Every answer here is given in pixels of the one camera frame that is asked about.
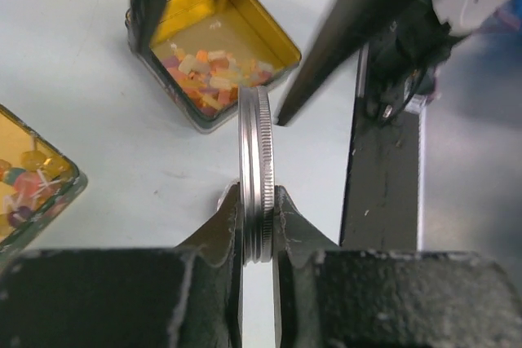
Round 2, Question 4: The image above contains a white jar lid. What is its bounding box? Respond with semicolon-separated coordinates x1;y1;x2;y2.
238;86;275;263

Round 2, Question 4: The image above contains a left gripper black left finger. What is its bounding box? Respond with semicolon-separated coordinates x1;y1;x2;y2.
1;186;243;347

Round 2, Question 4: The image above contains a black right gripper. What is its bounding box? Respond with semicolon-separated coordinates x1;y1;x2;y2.
276;0;461;126

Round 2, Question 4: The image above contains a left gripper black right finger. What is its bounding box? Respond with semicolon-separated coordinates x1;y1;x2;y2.
272;186;521;347

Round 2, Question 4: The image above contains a tin with popsicle candies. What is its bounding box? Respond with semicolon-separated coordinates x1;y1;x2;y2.
139;0;302;134

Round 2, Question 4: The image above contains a tin with round lollipops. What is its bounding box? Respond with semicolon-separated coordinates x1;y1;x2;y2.
1;106;88;266

